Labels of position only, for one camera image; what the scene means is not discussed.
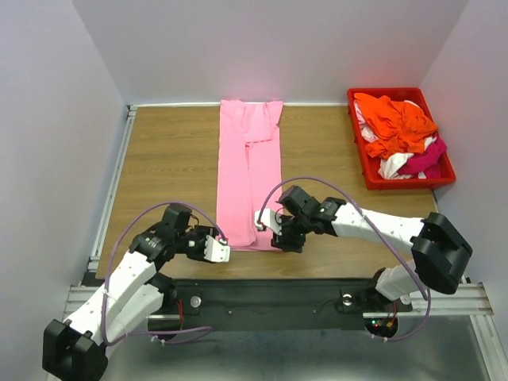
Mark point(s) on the silver round knob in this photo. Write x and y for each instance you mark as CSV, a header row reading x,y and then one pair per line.
x,y
347,300

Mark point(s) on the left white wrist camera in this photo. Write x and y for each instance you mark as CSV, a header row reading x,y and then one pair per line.
x,y
216,250

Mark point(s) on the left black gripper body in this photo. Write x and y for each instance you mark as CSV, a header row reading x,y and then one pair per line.
x,y
192,242

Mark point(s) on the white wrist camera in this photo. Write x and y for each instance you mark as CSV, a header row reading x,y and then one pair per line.
x,y
268,219
216,250

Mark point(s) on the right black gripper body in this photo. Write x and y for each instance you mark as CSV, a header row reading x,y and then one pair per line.
x,y
293,233

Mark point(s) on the small circuit board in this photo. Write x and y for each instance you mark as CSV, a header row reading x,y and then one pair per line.
x,y
385,323

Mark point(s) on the light pink t shirt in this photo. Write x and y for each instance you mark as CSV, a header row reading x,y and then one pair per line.
x,y
249,166

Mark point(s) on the orange t shirt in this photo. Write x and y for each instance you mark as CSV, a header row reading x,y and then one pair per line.
x,y
400,127

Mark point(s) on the aluminium frame rail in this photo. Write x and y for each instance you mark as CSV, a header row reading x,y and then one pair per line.
x,y
469,300

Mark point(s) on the white round knob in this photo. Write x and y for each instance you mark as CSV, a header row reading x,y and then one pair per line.
x,y
195,301

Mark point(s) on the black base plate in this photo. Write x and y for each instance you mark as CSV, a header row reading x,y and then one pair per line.
x,y
271,304

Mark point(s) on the red plastic bin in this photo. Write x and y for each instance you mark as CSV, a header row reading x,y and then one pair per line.
x,y
370,166

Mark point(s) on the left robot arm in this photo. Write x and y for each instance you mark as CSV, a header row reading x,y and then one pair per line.
x,y
80,347

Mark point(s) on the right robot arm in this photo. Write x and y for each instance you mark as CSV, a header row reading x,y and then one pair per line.
x,y
440,254

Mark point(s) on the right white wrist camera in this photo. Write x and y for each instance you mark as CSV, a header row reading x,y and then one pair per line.
x,y
268,219

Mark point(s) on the magenta t shirt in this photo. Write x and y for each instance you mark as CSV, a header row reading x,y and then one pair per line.
x,y
425,165

